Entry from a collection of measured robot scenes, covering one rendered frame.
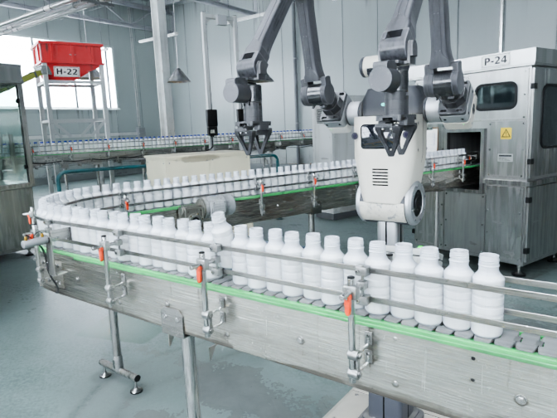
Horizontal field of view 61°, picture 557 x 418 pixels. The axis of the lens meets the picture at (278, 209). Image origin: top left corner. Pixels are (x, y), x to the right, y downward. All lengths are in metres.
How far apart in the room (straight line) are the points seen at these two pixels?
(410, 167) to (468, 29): 12.01
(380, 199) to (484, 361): 0.82
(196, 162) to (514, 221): 3.28
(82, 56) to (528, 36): 9.88
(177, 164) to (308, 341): 4.29
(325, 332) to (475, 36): 12.62
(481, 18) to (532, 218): 9.28
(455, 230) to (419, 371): 4.04
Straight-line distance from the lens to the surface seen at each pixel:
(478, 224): 4.94
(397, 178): 1.68
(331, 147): 7.24
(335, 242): 1.14
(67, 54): 7.95
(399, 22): 1.26
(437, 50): 1.55
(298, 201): 3.37
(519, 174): 4.69
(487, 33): 13.48
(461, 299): 1.05
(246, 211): 3.13
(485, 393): 1.08
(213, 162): 5.55
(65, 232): 1.99
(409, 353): 1.10
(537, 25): 13.29
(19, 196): 6.50
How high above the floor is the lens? 1.43
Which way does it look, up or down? 10 degrees down
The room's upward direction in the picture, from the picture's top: 2 degrees counter-clockwise
